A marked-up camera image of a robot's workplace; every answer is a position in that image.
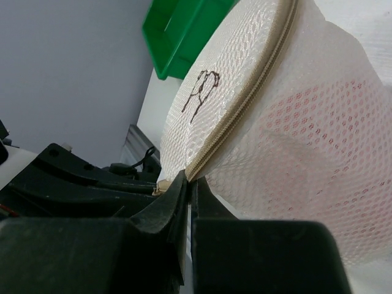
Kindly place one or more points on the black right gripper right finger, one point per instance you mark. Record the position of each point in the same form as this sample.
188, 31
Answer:
231, 255

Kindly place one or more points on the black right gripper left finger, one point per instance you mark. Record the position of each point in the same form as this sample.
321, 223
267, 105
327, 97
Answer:
141, 254

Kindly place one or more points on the pink bra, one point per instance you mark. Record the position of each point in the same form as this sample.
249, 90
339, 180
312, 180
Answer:
322, 154

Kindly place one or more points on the white mesh laundry bag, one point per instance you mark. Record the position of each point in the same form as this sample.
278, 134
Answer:
262, 51

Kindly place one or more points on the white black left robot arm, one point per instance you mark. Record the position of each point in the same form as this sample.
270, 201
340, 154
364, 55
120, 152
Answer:
57, 183

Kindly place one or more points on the green plastic tray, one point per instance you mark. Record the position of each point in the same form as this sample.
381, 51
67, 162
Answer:
176, 31

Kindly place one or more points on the aluminium table edge rail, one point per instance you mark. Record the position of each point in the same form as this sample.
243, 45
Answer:
135, 147

